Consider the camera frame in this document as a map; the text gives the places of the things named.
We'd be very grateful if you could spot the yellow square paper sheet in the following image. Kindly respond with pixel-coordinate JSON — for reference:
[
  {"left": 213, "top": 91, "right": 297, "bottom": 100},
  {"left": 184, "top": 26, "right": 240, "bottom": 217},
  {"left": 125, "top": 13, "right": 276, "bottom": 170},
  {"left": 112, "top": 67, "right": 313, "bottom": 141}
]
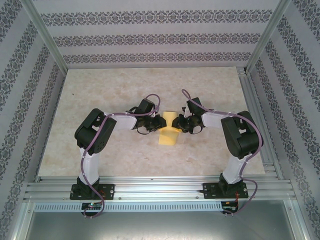
[{"left": 157, "top": 111, "right": 181, "bottom": 146}]

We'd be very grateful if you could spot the grey metal sheet panel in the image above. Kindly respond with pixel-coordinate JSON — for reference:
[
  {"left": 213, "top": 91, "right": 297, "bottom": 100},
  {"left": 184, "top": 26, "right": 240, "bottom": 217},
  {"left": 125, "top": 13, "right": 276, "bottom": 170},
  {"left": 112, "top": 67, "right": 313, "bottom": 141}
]
[{"left": 24, "top": 211, "right": 301, "bottom": 240}]

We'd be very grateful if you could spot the small circuit board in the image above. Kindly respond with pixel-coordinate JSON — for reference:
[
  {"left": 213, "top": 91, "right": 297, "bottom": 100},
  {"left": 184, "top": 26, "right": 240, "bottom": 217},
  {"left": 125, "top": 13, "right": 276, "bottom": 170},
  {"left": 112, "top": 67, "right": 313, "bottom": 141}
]
[
  {"left": 221, "top": 201, "right": 239, "bottom": 213},
  {"left": 81, "top": 202, "right": 103, "bottom": 211}
]

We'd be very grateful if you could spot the aluminium side rail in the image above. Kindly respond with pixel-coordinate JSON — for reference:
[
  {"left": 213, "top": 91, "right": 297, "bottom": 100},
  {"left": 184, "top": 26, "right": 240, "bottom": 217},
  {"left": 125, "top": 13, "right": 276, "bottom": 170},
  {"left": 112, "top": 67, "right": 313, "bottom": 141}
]
[{"left": 236, "top": 66, "right": 285, "bottom": 180}]

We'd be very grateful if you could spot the aluminium mounting rail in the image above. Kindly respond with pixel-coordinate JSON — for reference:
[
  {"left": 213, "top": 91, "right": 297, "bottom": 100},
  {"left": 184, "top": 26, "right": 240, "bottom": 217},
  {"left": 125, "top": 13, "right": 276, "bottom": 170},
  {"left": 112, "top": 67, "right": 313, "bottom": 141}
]
[{"left": 23, "top": 175, "right": 298, "bottom": 203}]

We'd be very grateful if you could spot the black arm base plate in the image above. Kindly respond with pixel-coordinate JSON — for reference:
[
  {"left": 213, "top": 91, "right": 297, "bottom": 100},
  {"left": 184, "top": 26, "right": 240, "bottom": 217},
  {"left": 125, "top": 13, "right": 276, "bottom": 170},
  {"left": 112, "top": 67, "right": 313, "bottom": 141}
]
[
  {"left": 69, "top": 183, "right": 116, "bottom": 201},
  {"left": 202, "top": 182, "right": 250, "bottom": 200}
]

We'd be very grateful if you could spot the slotted grey cable duct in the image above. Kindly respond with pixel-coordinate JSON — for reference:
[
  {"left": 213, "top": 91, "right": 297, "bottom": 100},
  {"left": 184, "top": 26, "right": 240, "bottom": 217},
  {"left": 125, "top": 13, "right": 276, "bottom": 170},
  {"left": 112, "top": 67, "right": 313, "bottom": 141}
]
[{"left": 33, "top": 201, "right": 240, "bottom": 213}]

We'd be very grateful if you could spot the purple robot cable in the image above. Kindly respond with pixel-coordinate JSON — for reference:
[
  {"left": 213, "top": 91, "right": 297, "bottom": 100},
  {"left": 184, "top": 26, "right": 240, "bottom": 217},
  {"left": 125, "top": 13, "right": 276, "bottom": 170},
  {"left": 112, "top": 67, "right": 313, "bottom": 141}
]
[
  {"left": 80, "top": 93, "right": 161, "bottom": 218},
  {"left": 181, "top": 88, "right": 265, "bottom": 216}
]

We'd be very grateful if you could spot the aluminium frame post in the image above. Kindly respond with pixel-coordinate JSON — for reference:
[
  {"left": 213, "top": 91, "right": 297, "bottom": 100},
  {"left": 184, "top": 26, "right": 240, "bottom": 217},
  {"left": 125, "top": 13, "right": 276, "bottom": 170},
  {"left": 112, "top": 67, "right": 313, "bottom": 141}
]
[
  {"left": 245, "top": 0, "right": 293, "bottom": 75},
  {"left": 21, "top": 0, "right": 69, "bottom": 74}
]

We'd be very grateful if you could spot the aluminium lower frame bar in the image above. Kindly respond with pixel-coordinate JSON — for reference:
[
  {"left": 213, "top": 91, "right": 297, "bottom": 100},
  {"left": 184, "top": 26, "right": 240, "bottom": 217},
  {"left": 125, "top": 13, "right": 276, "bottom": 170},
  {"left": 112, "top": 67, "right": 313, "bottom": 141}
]
[
  {"left": 8, "top": 201, "right": 36, "bottom": 240},
  {"left": 284, "top": 201, "right": 310, "bottom": 240}
]

